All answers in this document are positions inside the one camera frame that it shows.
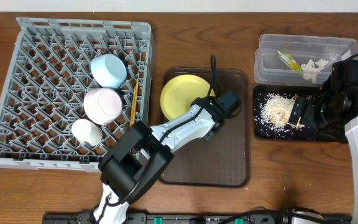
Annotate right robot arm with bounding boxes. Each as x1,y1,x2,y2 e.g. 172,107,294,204
288,58,358,223

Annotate light blue bowl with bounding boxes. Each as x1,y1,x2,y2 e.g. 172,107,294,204
91,54,127,89

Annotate wooden chopstick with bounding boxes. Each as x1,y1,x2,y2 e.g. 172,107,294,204
130,78,139,126
130,86,137,126

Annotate green snack wrapper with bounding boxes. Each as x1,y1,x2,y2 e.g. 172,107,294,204
277,51,302,71

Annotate clear plastic bin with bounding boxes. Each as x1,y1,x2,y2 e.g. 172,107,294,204
254,34,358,86

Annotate nut shell scraps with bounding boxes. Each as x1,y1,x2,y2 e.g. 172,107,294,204
270,110,289,127

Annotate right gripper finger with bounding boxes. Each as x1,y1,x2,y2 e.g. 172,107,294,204
301,96,321,126
288,97,306,124

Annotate grey plastic dish rack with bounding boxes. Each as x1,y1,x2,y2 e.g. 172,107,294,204
0,17,155,172

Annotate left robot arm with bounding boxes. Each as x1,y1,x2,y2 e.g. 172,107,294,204
89,90,241,223

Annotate pile of rice grains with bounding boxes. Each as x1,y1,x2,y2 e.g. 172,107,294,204
259,93,305,133

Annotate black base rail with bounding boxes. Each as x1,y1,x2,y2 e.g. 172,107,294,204
42,208,351,224

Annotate brown serving tray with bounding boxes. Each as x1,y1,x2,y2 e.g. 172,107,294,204
160,69,252,188

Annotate white pink bowl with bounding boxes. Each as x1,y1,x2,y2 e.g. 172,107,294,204
83,88,123,126

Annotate black food waste tray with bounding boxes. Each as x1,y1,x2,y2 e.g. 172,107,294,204
253,85,335,142

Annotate yellow plate bowl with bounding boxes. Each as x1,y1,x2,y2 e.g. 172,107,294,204
160,74,210,120

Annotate white cup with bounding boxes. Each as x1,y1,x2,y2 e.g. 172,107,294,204
71,119,103,146

